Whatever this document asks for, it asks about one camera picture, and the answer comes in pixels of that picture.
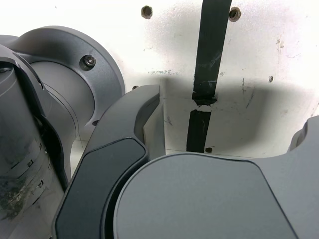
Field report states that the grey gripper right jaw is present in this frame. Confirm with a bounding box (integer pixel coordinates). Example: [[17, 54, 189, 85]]
[[115, 115, 319, 239]]

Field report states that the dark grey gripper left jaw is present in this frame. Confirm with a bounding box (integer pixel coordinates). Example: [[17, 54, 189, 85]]
[[53, 84, 166, 239]]

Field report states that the black tape strip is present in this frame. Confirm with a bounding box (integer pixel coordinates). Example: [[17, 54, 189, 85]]
[[185, 0, 232, 152]]

